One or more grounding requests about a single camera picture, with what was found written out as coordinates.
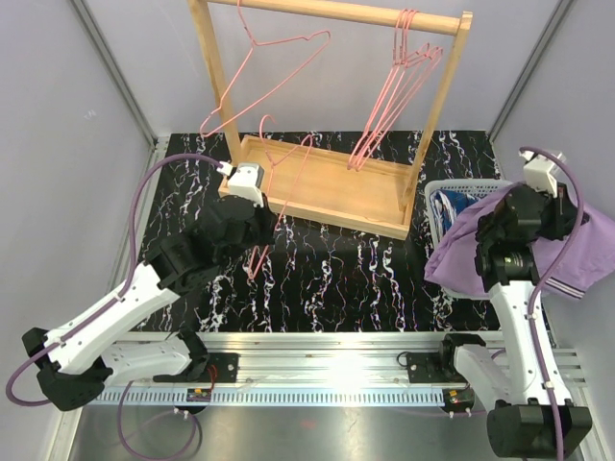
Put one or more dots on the aluminium mounting rail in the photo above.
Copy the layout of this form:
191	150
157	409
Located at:
329	360

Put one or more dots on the white plastic basket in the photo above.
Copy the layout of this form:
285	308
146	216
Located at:
455	183

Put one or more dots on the blue patterned trousers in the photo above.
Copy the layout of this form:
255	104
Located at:
446	204

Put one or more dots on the pink empty hanger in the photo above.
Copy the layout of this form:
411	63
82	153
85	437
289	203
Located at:
389	105
379	110
399	101

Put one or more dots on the black marble pattern mat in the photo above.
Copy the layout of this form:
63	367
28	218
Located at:
321	278

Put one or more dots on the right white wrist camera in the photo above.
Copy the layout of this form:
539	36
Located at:
540	172

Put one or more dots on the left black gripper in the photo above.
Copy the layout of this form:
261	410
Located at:
269	220

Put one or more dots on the pink wire hanger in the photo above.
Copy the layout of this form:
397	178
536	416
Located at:
248	74

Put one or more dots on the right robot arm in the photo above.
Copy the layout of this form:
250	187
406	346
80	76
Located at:
530	411

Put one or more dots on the wooden clothes rack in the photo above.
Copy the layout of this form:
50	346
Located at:
356	191

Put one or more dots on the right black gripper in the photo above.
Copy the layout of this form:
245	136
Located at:
564	216

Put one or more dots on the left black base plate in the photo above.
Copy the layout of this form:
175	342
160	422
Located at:
222	367

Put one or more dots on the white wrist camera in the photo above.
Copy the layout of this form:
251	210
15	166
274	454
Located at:
244	180
540	172

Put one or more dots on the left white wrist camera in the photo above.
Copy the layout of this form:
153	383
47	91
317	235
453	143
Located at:
244	180

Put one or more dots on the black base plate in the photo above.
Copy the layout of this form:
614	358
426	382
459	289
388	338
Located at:
222	367
427	368

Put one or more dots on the white slotted cable duct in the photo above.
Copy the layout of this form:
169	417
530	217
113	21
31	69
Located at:
274	397

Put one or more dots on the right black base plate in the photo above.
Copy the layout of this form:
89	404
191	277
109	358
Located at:
427	368

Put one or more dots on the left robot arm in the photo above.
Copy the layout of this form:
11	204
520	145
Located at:
77	361

